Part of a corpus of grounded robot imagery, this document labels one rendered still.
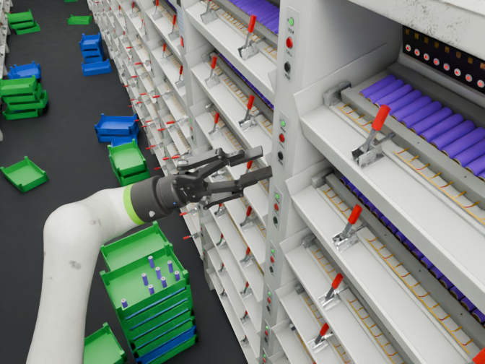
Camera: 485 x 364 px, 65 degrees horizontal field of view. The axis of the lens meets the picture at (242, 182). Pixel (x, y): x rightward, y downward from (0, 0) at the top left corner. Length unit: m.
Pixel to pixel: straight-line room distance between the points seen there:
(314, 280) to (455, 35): 0.62
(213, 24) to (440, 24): 0.77
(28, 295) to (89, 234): 1.75
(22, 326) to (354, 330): 1.86
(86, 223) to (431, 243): 0.57
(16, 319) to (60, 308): 1.59
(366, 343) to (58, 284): 0.60
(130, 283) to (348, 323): 1.07
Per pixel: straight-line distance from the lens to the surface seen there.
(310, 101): 0.70
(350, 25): 0.69
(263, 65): 0.88
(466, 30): 0.43
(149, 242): 2.06
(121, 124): 3.50
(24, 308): 2.46
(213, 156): 0.76
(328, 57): 0.68
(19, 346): 2.34
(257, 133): 0.98
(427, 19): 0.46
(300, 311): 1.08
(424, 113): 0.65
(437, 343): 0.66
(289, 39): 0.68
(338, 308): 0.88
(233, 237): 1.48
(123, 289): 1.71
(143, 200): 0.82
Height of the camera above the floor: 1.84
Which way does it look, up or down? 40 degrees down
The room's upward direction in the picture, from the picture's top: straight up
